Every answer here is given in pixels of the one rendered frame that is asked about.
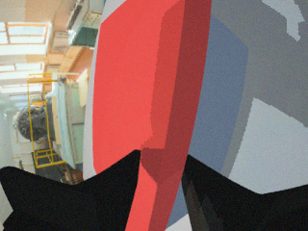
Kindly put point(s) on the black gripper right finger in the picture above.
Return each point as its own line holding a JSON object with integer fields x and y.
{"x": 216, "y": 203}

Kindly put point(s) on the light blue open box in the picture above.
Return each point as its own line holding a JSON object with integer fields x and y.
{"x": 219, "y": 104}

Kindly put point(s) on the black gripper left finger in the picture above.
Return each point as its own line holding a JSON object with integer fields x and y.
{"x": 101, "y": 203}

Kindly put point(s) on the red box lid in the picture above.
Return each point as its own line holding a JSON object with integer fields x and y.
{"x": 148, "y": 75}

